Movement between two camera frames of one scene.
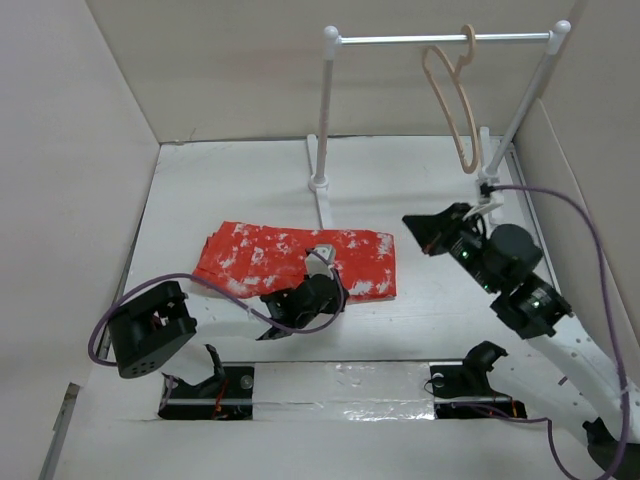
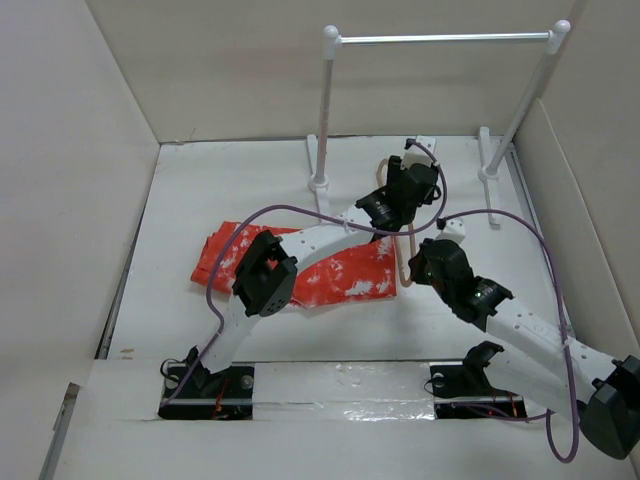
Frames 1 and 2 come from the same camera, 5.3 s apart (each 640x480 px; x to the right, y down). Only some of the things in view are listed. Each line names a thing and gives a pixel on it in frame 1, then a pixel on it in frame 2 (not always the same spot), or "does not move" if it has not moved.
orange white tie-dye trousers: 256,260 does not move
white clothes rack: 491,195 does not move
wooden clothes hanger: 456,70 to 413,269
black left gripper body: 330,307 to 395,171
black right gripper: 433,230 to 421,258
